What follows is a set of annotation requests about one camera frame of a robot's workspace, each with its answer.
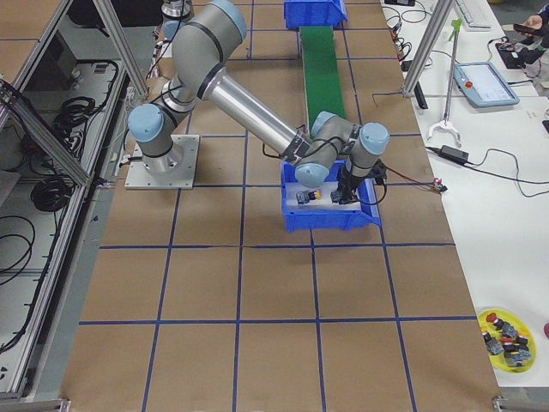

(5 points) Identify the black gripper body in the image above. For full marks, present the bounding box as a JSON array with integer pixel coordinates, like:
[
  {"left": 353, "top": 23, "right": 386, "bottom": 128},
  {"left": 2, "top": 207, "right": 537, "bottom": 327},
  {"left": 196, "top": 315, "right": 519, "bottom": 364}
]
[{"left": 339, "top": 159, "right": 378, "bottom": 188}]

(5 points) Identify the red push button switch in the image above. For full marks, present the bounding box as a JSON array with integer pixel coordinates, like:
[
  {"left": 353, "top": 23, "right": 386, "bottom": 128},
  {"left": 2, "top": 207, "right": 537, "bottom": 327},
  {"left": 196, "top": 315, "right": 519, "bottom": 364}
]
[{"left": 330, "top": 190, "right": 359, "bottom": 205}]

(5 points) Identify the yellow push button switch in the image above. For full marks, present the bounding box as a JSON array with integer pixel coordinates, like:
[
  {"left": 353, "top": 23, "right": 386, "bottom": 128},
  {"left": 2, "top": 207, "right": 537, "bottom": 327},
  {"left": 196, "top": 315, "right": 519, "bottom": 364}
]
[{"left": 296, "top": 190, "right": 322, "bottom": 205}]

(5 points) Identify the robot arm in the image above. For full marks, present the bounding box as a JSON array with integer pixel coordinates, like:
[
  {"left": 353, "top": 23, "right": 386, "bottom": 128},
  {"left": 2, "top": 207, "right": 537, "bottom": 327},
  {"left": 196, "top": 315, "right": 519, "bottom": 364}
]
[
  {"left": 129, "top": 1, "right": 390, "bottom": 204},
  {"left": 161, "top": 0, "right": 194, "bottom": 40}
]

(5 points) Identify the yellow tray of buttons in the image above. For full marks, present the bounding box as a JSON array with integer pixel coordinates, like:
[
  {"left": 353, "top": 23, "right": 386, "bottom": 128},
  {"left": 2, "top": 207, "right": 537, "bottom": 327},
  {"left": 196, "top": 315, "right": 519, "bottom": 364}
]
[{"left": 477, "top": 308, "right": 537, "bottom": 373}]

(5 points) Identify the white foam pad right bin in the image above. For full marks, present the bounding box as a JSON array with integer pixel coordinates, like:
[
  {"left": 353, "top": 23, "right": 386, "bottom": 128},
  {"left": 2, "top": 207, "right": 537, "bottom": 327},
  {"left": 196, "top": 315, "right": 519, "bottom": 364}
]
[{"left": 284, "top": 181, "right": 362, "bottom": 212}]

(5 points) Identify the right blue storage bin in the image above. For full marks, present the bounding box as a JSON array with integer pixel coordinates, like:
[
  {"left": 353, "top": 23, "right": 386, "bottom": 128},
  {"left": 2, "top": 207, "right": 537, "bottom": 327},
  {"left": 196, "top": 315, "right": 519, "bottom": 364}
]
[{"left": 281, "top": 161, "right": 381, "bottom": 233}]

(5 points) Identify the blue storage bin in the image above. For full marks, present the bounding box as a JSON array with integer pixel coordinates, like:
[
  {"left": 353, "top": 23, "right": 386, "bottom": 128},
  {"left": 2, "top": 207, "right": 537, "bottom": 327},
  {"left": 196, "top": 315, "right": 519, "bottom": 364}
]
[
  {"left": 283, "top": 0, "right": 347, "bottom": 29},
  {"left": 281, "top": 161, "right": 381, "bottom": 233}
]

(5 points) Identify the black power adapter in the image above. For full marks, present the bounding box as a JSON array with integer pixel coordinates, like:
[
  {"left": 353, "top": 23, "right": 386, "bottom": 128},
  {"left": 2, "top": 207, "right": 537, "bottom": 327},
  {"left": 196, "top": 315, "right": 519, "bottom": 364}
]
[{"left": 438, "top": 145, "right": 468, "bottom": 165}]

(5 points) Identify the green conveyor belt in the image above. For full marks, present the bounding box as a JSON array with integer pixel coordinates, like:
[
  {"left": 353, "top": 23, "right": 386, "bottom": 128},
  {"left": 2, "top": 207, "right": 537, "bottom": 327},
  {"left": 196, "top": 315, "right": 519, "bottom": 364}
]
[{"left": 299, "top": 26, "right": 346, "bottom": 130}]

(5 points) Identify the teach pendant tablet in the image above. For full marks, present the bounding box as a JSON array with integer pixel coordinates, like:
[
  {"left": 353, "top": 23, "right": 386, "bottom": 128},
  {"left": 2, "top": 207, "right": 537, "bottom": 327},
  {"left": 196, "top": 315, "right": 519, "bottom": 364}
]
[{"left": 453, "top": 62, "right": 520, "bottom": 108}]

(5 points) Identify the left blue storage bin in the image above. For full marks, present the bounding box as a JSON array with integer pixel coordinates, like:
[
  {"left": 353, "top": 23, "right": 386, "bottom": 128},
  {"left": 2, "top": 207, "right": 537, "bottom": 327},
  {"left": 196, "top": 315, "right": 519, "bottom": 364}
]
[{"left": 283, "top": 0, "right": 347, "bottom": 29}]

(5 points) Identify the brown paper table cover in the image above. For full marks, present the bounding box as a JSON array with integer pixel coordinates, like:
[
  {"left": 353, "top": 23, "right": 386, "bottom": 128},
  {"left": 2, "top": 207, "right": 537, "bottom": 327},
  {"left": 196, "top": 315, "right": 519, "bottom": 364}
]
[{"left": 61, "top": 1, "right": 498, "bottom": 411}]

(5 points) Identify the red and black wire pair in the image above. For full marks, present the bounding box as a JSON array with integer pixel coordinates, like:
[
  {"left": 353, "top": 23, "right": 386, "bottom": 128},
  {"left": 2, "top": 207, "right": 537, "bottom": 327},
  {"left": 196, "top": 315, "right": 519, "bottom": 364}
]
[{"left": 381, "top": 165, "right": 438, "bottom": 190}]

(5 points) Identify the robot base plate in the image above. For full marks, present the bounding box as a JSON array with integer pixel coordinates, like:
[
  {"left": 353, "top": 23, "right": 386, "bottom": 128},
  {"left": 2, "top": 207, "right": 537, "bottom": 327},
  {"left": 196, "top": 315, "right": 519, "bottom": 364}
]
[{"left": 125, "top": 134, "right": 200, "bottom": 190}]

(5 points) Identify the green handled reacher grabber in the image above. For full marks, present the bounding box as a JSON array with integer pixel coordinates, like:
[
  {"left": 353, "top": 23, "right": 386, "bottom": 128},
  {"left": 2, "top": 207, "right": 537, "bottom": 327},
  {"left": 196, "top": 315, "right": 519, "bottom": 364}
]
[{"left": 427, "top": 18, "right": 462, "bottom": 148}]

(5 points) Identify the aluminium frame post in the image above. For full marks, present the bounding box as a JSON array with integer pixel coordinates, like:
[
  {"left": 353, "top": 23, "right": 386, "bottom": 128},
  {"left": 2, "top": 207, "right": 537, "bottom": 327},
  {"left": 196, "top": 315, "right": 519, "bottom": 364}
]
[{"left": 401, "top": 0, "right": 454, "bottom": 97}]

